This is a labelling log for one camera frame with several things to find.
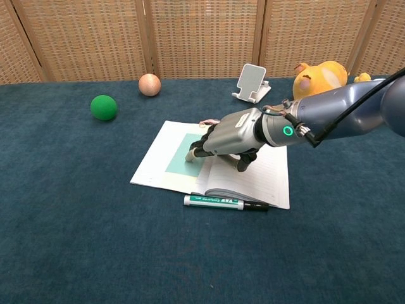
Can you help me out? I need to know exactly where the open lined notebook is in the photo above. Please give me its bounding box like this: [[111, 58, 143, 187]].
[[129, 120, 290, 210]]

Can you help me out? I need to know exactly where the white folding phone stand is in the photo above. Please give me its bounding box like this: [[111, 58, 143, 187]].
[[231, 63, 272, 105]]

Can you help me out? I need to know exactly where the woven wooden folding screen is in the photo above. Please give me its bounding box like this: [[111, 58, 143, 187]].
[[0, 0, 405, 86]]

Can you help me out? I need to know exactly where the green white marker pen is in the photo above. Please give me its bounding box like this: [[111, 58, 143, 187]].
[[184, 194, 270, 212]]

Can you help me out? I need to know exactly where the pink wooden ball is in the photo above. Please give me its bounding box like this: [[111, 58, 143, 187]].
[[138, 73, 162, 97]]

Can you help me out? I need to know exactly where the green ball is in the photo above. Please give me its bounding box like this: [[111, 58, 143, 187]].
[[90, 94, 118, 122]]

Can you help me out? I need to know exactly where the orange plush animal toy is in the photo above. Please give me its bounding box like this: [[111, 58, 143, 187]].
[[292, 60, 349, 101]]

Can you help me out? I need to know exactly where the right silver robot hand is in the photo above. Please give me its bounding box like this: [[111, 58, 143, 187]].
[[185, 107, 265, 173]]

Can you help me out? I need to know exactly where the dark teal table cloth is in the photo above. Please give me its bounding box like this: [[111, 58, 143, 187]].
[[0, 74, 405, 304]]

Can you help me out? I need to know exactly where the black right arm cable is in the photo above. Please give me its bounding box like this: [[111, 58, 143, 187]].
[[284, 66, 405, 148]]

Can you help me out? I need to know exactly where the light blue white bookmark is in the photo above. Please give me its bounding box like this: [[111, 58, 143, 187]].
[[164, 118, 221, 183]]

